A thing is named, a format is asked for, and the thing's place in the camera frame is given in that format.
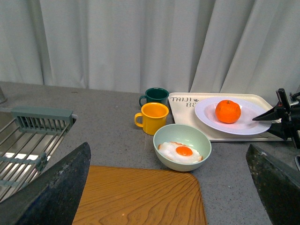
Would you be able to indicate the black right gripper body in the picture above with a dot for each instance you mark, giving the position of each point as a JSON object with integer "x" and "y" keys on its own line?
{"x": 290, "y": 118}

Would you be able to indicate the yellow mug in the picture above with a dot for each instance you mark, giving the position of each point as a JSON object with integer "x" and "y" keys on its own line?
{"x": 152, "y": 117}

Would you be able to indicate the wooden tray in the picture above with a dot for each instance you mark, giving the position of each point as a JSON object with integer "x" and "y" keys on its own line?
{"x": 128, "y": 196}

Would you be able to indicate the fried egg toy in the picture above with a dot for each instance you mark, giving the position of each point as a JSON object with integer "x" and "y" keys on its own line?
{"x": 179, "y": 153}

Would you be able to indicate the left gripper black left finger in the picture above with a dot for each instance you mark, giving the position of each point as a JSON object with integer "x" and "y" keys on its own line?
{"x": 54, "y": 196}

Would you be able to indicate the orange mandarin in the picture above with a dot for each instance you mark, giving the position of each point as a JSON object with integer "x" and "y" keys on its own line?
{"x": 227, "y": 111}

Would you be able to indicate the white plate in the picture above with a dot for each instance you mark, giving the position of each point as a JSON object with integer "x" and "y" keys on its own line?
{"x": 206, "y": 112}

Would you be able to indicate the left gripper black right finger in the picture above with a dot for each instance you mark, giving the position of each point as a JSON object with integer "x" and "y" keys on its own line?
{"x": 277, "y": 184}

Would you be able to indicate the beige bear tray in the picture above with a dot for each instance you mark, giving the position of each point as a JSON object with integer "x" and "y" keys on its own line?
{"x": 183, "y": 105}

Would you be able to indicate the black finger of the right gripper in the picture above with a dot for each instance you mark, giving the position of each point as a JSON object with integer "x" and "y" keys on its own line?
{"x": 279, "y": 130}
{"x": 267, "y": 116}

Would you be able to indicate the grey curtain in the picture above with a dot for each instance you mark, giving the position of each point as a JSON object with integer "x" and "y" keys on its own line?
{"x": 217, "y": 46}

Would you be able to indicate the dark green mug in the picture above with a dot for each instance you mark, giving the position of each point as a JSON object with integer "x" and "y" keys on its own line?
{"x": 157, "y": 95}

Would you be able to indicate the light green bowl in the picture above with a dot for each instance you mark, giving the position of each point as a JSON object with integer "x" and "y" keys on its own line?
{"x": 186, "y": 135}

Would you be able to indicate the green sink drying rack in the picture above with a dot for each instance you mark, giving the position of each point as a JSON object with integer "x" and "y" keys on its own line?
{"x": 28, "y": 138}

